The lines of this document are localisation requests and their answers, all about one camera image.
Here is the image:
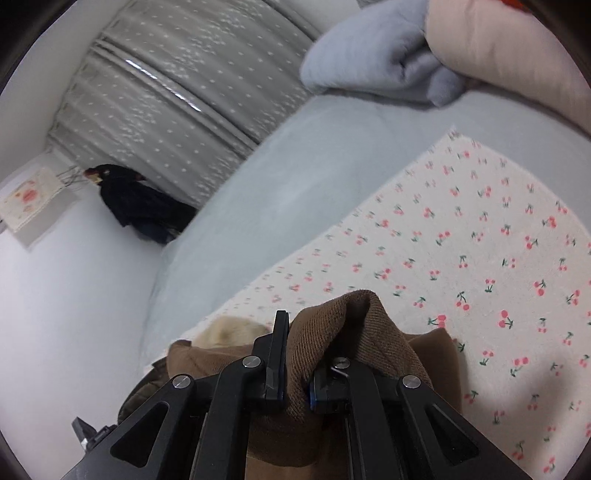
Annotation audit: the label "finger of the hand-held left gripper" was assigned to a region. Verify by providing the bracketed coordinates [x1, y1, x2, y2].
[71, 416, 116, 452]

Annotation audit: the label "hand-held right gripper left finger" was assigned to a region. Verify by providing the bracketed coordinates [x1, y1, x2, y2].
[60, 310, 291, 480]

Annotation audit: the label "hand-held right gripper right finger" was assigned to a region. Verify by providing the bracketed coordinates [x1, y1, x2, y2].
[307, 356, 532, 480]

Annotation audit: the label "brown coat with cream trim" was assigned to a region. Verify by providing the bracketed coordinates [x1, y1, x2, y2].
[117, 290, 465, 480]

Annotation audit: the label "dark hanging clothes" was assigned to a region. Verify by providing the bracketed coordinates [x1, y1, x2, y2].
[84, 164, 199, 245]

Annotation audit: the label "light blue bed sheet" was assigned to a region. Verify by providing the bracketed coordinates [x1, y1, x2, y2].
[139, 88, 591, 365]

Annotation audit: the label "cherry print blanket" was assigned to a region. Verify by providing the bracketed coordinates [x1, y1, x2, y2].
[185, 129, 591, 480]

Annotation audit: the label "grey patterned curtain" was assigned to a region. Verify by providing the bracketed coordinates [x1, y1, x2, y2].
[46, 0, 324, 208]

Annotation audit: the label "grey-blue folded blanket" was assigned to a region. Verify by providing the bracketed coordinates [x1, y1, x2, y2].
[300, 0, 467, 108]

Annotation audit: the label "pink beige pillow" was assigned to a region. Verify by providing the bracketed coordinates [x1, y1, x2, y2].
[425, 0, 591, 134]

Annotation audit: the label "wall poster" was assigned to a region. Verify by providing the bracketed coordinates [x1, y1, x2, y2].
[0, 167, 65, 234]

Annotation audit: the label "wire hangers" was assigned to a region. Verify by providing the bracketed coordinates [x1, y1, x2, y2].
[58, 166, 90, 190]

